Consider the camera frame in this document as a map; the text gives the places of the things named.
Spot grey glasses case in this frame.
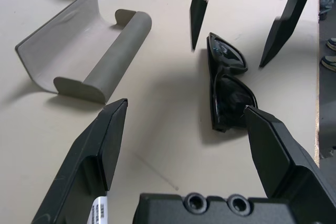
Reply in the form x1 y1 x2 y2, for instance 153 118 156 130
14 0 153 105

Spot black sunglasses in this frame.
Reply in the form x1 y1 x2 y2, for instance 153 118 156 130
206 31 259 133

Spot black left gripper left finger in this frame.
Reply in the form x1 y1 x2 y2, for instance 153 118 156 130
31 98 129 224

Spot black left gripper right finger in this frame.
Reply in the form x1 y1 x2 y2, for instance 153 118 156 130
243 104 336 224

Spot white marker with blue cap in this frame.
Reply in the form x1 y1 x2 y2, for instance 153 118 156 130
90 195 109 224

